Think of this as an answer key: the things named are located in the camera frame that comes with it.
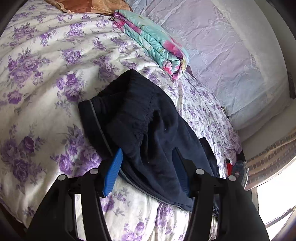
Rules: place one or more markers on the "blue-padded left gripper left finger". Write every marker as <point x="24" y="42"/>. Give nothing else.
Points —
<point x="55" y="218"/>

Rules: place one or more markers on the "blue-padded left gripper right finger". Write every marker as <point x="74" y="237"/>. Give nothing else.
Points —
<point x="238" y="218"/>

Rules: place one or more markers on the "dark navy pants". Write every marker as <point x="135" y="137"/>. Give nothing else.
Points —
<point x="135" y="115"/>

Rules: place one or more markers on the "grey folded garment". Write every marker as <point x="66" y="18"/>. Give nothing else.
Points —
<point x="245" y="175"/>

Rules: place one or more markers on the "blue jeans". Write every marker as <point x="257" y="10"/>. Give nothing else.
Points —
<point x="239" y="171"/>

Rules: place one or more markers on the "red garment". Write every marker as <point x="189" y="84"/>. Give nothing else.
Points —
<point x="229" y="168"/>

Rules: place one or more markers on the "checkered beige curtain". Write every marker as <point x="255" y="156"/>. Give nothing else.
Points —
<point x="271" y="160"/>

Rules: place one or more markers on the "purple floral white bedspread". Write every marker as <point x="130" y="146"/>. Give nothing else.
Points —
<point x="50" y="61"/>

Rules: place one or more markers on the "folded teal pink floral blanket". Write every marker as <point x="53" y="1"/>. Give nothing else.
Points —
<point x="159" y="44"/>

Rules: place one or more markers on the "orange brown pillow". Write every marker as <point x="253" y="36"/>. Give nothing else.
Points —
<point x="103" y="7"/>

